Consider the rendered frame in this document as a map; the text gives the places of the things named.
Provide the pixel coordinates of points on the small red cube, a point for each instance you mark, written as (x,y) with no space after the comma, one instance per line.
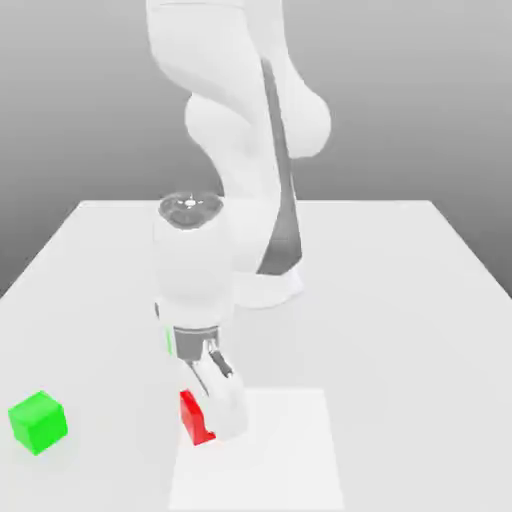
(189,416)

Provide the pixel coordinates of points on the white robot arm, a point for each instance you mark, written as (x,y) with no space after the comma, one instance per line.
(224,120)

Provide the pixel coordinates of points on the small green cube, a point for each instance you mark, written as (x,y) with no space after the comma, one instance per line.
(38,423)

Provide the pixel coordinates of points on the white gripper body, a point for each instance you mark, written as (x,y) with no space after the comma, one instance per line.
(224,404)

